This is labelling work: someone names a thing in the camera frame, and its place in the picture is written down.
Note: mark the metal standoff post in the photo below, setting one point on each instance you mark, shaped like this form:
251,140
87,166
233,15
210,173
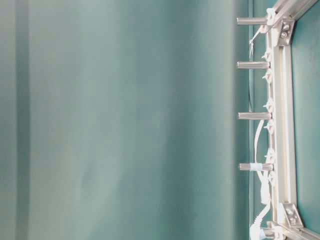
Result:
253,65
254,116
252,21

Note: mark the metal post with blue tape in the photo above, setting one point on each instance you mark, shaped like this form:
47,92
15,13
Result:
256,167

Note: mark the aluminium extrusion frame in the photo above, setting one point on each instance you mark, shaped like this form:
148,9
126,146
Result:
286,223

